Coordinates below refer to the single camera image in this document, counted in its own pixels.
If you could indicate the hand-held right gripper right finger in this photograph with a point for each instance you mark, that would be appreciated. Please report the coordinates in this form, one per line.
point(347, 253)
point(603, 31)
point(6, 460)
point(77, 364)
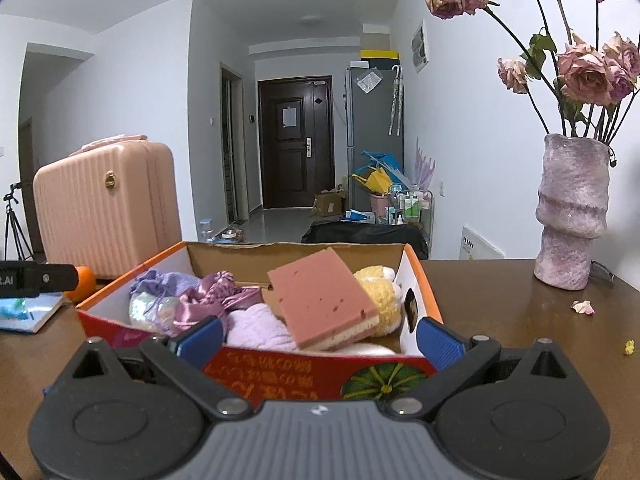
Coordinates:
point(440, 342)

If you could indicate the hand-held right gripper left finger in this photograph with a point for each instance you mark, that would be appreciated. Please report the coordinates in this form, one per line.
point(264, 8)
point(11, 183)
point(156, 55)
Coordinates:
point(202, 341)

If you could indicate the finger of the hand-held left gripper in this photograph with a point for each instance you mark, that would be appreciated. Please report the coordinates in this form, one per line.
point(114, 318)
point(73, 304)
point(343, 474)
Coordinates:
point(60, 277)

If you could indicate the purple satin scrunchie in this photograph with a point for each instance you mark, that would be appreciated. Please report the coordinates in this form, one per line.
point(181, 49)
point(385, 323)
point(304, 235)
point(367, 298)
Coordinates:
point(200, 305)

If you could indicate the lavender fluffy scrunchie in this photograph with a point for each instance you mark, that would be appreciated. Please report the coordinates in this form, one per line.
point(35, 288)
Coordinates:
point(255, 330)

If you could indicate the clear plastic ball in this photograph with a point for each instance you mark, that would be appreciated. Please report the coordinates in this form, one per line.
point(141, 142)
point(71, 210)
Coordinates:
point(150, 312)

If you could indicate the white yellow alpaca plush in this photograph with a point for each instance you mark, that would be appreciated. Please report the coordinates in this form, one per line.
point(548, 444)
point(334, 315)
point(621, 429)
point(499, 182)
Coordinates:
point(385, 305)

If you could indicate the white foam cylinder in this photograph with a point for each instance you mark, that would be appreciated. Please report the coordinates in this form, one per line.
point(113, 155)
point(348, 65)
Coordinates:
point(370, 349)

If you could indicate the red cardboard box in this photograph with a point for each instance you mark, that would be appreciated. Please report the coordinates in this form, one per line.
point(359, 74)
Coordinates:
point(280, 375)

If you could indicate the pink layered sponge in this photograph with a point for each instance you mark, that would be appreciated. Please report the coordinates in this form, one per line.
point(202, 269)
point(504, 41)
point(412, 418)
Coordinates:
point(320, 295)

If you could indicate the orange fruit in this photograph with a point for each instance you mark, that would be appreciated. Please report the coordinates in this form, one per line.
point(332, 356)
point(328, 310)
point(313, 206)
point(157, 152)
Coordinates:
point(86, 282)

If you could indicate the blue tissue pack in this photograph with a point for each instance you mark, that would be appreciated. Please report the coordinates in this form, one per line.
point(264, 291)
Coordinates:
point(30, 317)

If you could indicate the black tripod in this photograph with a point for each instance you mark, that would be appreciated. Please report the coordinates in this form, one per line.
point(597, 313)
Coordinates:
point(10, 210)

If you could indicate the pink ribbed suitcase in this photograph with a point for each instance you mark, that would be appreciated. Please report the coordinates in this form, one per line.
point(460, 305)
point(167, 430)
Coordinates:
point(110, 220)

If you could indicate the metal pet bowl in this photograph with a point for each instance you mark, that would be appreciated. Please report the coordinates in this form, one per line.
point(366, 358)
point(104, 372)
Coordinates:
point(231, 234)

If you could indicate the cart with bottles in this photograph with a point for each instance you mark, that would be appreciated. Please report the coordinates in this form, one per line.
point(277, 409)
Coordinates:
point(412, 205)

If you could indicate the fallen rose petal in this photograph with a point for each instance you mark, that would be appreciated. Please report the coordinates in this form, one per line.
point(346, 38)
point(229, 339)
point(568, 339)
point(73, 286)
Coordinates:
point(582, 307)

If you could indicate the pink bucket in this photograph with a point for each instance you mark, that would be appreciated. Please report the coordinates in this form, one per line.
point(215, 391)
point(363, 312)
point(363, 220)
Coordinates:
point(380, 205)

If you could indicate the yellow bag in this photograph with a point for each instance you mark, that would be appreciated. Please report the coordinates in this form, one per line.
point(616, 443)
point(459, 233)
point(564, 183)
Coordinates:
point(372, 181)

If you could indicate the brown cardboard carton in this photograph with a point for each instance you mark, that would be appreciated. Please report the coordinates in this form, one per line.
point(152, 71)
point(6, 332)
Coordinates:
point(330, 204)

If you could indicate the dark eyeglasses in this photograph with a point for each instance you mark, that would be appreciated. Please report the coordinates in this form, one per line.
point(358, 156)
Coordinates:
point(602, 272)

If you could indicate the purple feather decoration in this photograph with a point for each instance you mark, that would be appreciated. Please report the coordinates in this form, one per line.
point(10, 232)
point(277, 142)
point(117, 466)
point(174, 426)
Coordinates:
point(425, 165)

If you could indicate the pink textured vase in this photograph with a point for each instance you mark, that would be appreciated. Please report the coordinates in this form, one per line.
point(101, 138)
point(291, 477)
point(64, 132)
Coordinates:
point(570, 210)

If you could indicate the blue bag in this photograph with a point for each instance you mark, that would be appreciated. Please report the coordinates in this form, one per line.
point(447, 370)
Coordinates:
point(392, 162)

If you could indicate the scattered yellow crumbs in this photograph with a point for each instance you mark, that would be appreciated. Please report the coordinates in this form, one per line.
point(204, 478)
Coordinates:
point(629, 347)

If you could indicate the dark brown door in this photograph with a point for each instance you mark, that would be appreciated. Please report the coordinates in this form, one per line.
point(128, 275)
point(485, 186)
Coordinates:
point(295, 160)

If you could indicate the hanging white umbrella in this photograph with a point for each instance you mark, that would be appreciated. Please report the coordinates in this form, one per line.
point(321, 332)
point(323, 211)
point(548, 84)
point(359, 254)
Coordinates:
point(396, 100)

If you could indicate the yellow black box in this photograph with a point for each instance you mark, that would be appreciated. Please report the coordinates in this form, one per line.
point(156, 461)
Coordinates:
point(380, 57)

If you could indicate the dried pink rose bouquet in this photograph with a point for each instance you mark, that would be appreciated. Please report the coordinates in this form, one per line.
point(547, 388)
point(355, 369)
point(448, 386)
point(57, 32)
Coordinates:
point(585, 75)

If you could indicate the round ceiling light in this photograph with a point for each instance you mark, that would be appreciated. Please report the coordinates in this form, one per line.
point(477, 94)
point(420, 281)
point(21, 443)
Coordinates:
point(311, 20)

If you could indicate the white wall panel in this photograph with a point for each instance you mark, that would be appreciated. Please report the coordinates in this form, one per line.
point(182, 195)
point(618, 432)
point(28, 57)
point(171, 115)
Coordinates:
point(420, 47)

